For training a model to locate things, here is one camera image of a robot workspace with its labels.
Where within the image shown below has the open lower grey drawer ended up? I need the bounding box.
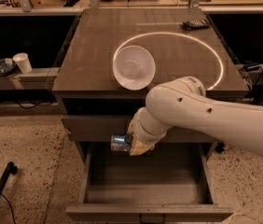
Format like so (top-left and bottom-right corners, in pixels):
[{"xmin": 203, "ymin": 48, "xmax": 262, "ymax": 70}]
[{"xmin": 66, "ymin": 143, "xmax": 233, "ymax": 224}]

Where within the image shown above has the closed upper grey drawer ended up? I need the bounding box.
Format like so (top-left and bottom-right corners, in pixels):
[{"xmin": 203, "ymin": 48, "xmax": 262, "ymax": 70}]
[{"xmin": 62, "ymin": 115, "xmax": 219, "ymax": 143}]

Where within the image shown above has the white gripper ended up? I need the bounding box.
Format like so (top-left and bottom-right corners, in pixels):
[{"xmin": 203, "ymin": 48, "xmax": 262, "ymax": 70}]
[{"xmin": 127, "ymin": 107, "xmax": 167, "ymax": 156}]

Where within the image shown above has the white paper cup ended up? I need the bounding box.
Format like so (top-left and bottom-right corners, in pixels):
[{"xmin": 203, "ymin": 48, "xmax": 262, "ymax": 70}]
[{"xmin": 12, "ymin": 52, "xmax": 32, "ymax": 74}]

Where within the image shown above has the white bowl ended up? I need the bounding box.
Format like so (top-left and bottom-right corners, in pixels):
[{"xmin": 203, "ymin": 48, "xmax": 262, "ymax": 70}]
[{"xmin": 113, "ymin": 45, "xmax": 156, "ymax": 91}]

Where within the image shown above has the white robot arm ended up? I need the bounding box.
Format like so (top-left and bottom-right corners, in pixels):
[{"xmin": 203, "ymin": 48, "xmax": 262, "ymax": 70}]
[{"xmin": 128, "ymin": 77, "xmax": 263, "ymax": 158}]

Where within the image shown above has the grey drawer cabinet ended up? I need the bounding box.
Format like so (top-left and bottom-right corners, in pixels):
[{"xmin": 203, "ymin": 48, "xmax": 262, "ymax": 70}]
[{"xmin": 52, "ymin": 7, "xmax": 248, "ymax": 155}]

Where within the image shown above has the black remote on cabinet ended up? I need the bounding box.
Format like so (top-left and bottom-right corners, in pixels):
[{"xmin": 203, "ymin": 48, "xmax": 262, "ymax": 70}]
[{"xmin": 183, "ymin": 20, "xmax": 209, "ymax": 30}]

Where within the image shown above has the black lower drawer handle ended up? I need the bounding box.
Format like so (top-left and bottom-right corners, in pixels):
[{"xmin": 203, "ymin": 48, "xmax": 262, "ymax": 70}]
[{"xmin": 139, "ymin": 214, "xmax": 166, "ymax": 224}]

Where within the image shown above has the dark round dish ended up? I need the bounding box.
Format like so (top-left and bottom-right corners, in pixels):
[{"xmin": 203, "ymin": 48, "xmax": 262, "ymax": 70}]
[{"xmin": 0, "ymin": 58, "xmax": 16, "ymax": 77}]

